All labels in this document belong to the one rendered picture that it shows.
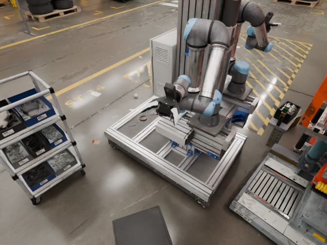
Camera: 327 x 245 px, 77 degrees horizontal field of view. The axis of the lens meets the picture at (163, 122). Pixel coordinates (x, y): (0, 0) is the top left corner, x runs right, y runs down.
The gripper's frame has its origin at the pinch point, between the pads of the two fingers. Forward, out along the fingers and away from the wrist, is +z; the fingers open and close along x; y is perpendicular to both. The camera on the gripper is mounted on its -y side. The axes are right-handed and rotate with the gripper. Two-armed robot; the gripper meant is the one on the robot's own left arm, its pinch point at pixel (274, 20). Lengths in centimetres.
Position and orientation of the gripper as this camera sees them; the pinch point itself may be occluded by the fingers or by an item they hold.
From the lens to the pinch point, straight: 224.6
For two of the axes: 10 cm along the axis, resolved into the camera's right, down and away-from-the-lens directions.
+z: 7.8, -4.0, 4.8
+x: 6.2, 6.1, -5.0
